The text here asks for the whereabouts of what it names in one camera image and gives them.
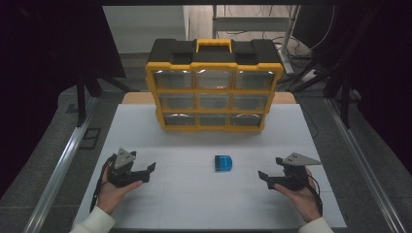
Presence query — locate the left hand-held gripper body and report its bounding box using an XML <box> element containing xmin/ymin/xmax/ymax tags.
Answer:
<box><xmin>107</xmin><ymin>148</ymin><xmax>139</xmax><ymax>189</ymax></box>

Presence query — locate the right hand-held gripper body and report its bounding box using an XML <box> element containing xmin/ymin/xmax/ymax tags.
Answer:
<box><xmin>278</xmin><ymin>151</ymin><xmax>323</xmax><ymax>192</ymax></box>

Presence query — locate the small blue plastic box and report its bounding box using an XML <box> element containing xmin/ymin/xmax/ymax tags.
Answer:
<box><xmin>214</xmin><ymin>154</ymin><xmax>233</xmax><ymax>173</ymax></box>

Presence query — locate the transparent storage drawer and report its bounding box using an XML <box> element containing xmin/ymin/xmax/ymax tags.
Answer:
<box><xmin>163</xmin><ymin>113</ymin><xmax>197</xmax><ymax>127</ymax></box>

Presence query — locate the yellow black drawer organizer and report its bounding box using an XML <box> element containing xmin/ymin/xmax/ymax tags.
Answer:
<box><xmin>144</xmin><ymin>38</ymin><xmax>285</xmax><ymax>133</ymax></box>

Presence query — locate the person's right hand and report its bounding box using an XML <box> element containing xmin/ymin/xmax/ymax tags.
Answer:
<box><xmin>274</xmin><ymin>167</ymin><xmax>323</xmax><ymax>224</ymax></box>

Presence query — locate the person's left hand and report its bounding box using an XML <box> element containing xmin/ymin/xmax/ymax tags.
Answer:
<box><xmin>96</xmin><ymin>164</ymin><xmax>144</xmax><ymax>216</ymax></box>

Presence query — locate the black floor socket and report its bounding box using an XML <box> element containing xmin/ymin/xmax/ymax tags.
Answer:
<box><xmin>78</xmin><ymin>127</ymin><xmax>102</xmax><ymax>150</ymax></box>

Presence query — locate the white table mat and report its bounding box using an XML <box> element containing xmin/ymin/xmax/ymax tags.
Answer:
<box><xmin>71</xmin><ymin>103</ymin><xmax>348</xmax><ymax>229</ymax></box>

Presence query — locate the black metal stand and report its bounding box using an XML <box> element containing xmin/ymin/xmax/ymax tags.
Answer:
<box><xmin>75</xmin><ymin>75</ymin><xmax>104</xmax><ymax>128</ymax></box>
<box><xmin>324</xmin><ymin>73</ymin><xmax>354</xmax><ymax>130</ymax></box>

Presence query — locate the white power strip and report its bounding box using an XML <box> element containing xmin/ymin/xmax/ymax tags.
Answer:
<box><xmin>301</xmin><ymin>68</ymin><xmax>320</xmax><ymax>83</ymax></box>

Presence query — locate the grid of clear plastic bins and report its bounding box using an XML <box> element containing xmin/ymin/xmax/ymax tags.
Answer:
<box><xmin>153</xmin><ymin>69</ymin><xmax>276</xmax><ymax>127</ymax></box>

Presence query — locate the dark curtain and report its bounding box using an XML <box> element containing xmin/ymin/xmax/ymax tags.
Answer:
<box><xmin>0</xmin><ymin>0</ymin><xmax>127</xmax><ymax>199</ymax></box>
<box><xmin>310</xmin><ymin>0</ymin><xmax>412</xmax><ymax>177</ymax></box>

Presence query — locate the right hand-held gripper black cable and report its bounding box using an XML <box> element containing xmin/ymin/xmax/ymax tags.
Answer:
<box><xmin>299</xmin><ymin>173</ymin><xmax>325</xmax><ymax>217</ymax></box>

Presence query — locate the hand-held gripper black cable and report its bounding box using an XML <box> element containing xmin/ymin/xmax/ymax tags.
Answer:
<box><xmin>299</xmin><ymin>173</ymin><xmax>325</xmax><ymax>217</ymax></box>
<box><xmin>88</xmin><ymin>153</ymin><xmax>118</xmax><ymax>215</ymax></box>

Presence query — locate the left hand-held gripper black cable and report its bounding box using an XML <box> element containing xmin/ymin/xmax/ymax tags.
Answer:
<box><xmin>88</xmin><ymin>153</ymin><xmax>118</xmax><ymax>215</ymax></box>

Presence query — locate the thin black cable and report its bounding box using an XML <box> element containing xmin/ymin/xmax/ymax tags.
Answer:
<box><xmin>296</xmin><ymin>103</ymin><xmax>321</xmax><ymax>140</ymax></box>

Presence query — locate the aluminium frame rail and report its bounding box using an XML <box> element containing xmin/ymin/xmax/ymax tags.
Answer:
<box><xmin>22</xmin><ymin>96</ymin><xmax>100</xmax><ymax>233</ymax></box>
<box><xmin>325</xmin><ymin>97</ymin><xmax>408</xmax><ymax>233</ymax></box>

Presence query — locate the tangle of black cables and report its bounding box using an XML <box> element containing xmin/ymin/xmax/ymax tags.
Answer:
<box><xmin>271</xmin><ymin>34</ymin><xmax>315</xmax><ymax>66</ymax></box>

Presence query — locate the grey metal desk frame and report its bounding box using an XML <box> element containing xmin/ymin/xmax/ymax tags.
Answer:
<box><xmin>211</xmin><ymin>4</ymin><xmax>301</xmax><ymax>77</ymax></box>

